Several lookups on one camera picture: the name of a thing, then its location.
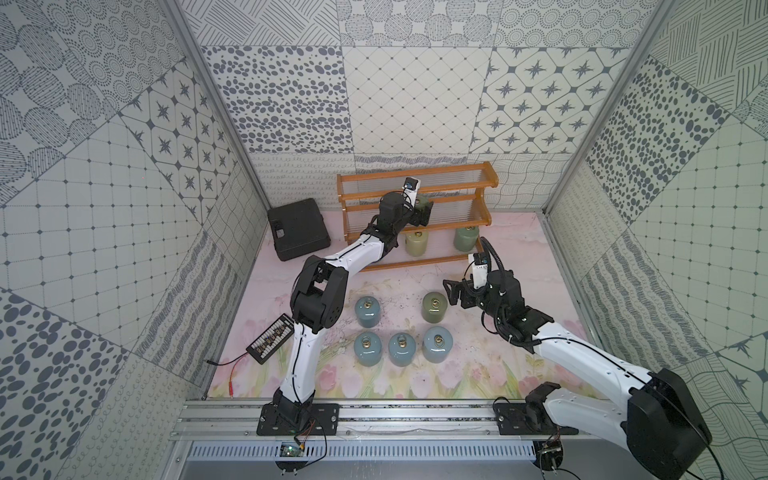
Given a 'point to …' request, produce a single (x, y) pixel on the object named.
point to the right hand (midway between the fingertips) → (460, 281)
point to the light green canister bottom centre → (416, 244)
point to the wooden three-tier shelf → (454, 229)
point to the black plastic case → (297, 229)
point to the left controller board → (290, 449)
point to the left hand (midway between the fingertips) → (432, 198)
